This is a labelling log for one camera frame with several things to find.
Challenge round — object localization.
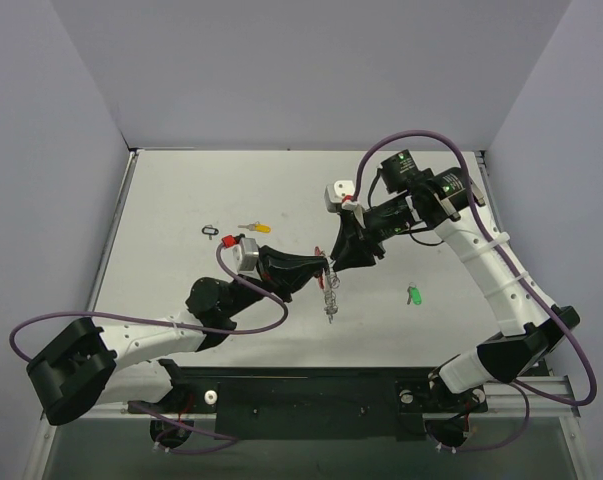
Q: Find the red-handled metal keyring holder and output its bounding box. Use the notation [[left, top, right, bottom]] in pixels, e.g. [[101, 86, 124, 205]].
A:
[[314, 246, 340, 324]]

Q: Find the key with green tag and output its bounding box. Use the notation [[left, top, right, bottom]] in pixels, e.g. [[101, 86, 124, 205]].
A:
[[407, 284, 422, 305]]

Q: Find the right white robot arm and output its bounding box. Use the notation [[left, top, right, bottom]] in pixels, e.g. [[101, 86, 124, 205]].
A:
[[324, 151, 580, 409]]

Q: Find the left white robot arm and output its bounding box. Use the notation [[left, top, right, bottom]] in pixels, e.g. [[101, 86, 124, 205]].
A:
[[26, 246, 329, 426]]

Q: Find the key with yellow tag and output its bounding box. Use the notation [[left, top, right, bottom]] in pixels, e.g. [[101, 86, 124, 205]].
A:
[[239, 222, 271, 234]]

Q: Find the key with large black tag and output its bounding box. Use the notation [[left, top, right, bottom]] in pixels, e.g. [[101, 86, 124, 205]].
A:
[[201, 225, 219, 239]]

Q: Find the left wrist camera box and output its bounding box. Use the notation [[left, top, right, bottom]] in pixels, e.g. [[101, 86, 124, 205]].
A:
[[221, 235, 259, 278]]

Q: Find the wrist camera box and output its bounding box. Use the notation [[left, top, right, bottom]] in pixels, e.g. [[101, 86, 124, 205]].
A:
[[324, 180, 363, 215], [221, 235, 259, 278]]

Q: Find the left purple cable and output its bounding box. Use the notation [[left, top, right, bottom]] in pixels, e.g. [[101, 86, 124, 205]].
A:
[[8, 247, 289, 455]]

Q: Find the purple cable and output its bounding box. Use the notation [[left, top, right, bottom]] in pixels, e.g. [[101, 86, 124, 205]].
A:
[[355, 130, 597, 455], [8, 247, 289, 455]]

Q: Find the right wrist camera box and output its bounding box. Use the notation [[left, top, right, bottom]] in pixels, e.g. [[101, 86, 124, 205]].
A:
[[324, 180, 363, 215]]

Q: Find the aluminium frame rail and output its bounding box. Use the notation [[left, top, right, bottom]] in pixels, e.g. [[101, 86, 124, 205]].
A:
[[515, 376, 580, 417]]

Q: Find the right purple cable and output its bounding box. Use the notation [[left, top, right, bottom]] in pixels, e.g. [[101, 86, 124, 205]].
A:
[[355, 130, 597, 455]]

